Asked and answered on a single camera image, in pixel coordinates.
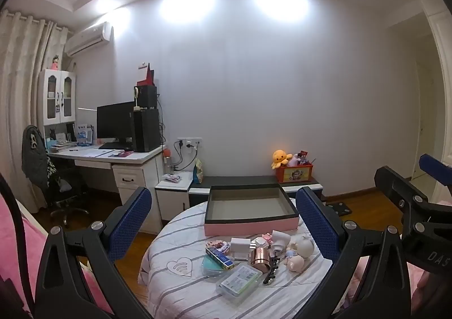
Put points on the cream curtain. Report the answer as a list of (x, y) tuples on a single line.
[(17, 93)]

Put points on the pink bed cover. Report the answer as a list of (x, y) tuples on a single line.
[(30, 252)]

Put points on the white air conditioner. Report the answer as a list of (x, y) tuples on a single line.
[(88, 38)]

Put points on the beige doll figurine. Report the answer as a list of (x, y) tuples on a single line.
[(296, 263)]

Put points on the red toy box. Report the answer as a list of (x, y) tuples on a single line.
[(295, 174)]

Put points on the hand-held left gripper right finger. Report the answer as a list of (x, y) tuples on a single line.
[(317, 227)]

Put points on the black office chair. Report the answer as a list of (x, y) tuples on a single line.
[(65, 199)]

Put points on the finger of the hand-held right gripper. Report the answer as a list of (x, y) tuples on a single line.
[(399, 186), (435, 165)]

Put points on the black computer monitor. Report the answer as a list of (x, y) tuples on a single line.
[(114, 121)]

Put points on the orange octopus plush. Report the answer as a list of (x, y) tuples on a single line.
[(280, 158)]

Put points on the clear box green label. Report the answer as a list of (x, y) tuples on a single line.
[(240, 282)]

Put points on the grey patterned jacket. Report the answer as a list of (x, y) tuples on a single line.
[(35, 160)]

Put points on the black computer tower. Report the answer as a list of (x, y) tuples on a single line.
[(146, 130)]

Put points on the white pink block toy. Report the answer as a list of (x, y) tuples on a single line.
[(262, 240)]

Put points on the blue white box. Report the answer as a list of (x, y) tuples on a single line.
[(84, 133)]

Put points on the white wall outlet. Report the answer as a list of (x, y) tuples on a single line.
[(190, 142)]

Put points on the teal round dish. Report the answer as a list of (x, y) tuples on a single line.
[(210, 269)]

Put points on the white glass-door cabinet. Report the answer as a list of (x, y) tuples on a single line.
[(58, 96)]

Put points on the striped white quilt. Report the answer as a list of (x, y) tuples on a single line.
[(183, 290)]

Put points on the small blue figurine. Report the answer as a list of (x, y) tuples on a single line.
[(289, 253)]

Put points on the black hair clip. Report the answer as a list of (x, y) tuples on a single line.
[(272, 271)]

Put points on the pink plush toy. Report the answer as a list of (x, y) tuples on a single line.
[(294, 160)]

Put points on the white nightstand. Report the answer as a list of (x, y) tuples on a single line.
[(173, 199)]

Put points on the black speaker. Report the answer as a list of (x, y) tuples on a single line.
[(146, 96)]

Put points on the pink blanket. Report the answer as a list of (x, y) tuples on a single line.
[(369, 269)]

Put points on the white wall charger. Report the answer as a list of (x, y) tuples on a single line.
[(239, 246)]

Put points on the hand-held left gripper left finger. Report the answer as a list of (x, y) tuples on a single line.
[(131, 223)]

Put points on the pink doll figure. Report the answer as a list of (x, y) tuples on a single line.
[(55, 63)]

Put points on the pink cardboard box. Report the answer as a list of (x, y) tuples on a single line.
[(247, 225)]

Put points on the red paper bag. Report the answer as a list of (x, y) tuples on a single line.
[(146, 75)]

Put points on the white desk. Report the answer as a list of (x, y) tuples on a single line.
[(137, 177)]

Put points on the white cylindrical toy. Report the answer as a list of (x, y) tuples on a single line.
[(280, 239)]

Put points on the snack bag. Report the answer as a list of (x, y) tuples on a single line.
[(198, 172)]

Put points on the white door frame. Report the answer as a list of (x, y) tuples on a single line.
[(441, 57)]

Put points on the blue gold narrow box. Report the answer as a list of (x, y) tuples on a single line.
[(219, 258)]

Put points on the white round-headed figurine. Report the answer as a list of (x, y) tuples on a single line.
[(304, 245)]

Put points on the black bathroom scale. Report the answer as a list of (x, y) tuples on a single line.
[(339, 208)]

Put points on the rose gold cup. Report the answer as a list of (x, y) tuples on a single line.
[(260, 257)]

